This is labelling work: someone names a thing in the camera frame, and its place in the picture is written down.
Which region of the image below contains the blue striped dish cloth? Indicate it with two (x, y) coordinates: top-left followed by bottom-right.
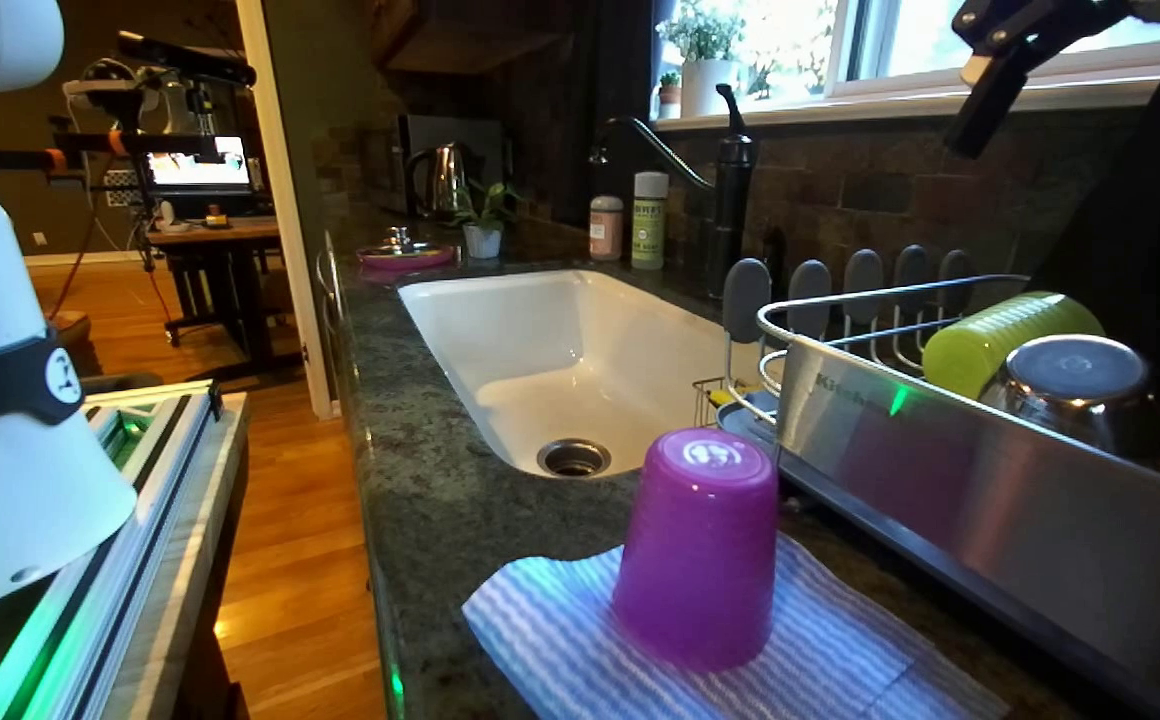
(462, 531), (1014, 720)

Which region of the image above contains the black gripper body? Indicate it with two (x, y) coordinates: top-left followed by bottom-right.
(947, 0), (1141, 61)

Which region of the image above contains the windowsill plant in white pot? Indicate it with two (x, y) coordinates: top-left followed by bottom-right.
(658, 0), (753, 122)

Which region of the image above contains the pink tray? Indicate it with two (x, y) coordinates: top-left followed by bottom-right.
(358, 223), (462, 283)

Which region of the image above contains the aluminium robot mounting platform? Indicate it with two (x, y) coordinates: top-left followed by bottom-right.
(0, 376), (252, 720)

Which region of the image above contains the black bar with orange clamp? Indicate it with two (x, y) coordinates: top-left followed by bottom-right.
(0, 126), (136, 177)

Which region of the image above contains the yellow-green plastic cup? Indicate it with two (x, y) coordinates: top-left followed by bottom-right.
(922, 290), (1110, 399)

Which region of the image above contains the yellow sponge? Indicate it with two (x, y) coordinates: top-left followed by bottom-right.
(705, 382), (753, 417)

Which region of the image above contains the black kitchen faucet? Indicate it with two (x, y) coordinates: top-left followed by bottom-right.
(587, 79), (760, 306)

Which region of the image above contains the metal sink drain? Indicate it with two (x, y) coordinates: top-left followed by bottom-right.
(531, 438), (617, 483)

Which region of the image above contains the purple plastic cup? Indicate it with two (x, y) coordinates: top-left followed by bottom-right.
(610, 424), (786, 671)

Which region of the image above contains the small plant in white pot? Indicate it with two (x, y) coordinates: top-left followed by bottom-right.
(453, 177), (526, 264)

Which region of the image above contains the laptop screen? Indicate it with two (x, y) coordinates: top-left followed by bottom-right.
(139, 134), (258, 193)

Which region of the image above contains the white kitchen sink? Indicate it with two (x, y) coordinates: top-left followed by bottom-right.
(396, 264), (774, 488)

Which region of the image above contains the green soap bottle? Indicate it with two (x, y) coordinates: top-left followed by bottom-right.
(629, 167), (671, 277)

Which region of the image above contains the wooden desk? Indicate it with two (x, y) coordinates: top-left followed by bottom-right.
(139, 217), (290, 373)

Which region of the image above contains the stainless steel bowl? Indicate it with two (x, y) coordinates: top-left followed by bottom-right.
(980, 333), (1160, 466)

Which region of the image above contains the steel kettle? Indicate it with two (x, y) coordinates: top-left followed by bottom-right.
(405, 135), (477, 223)

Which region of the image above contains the stainless steel drying rack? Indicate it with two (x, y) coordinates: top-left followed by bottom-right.
(718, 239), (1160, 720)

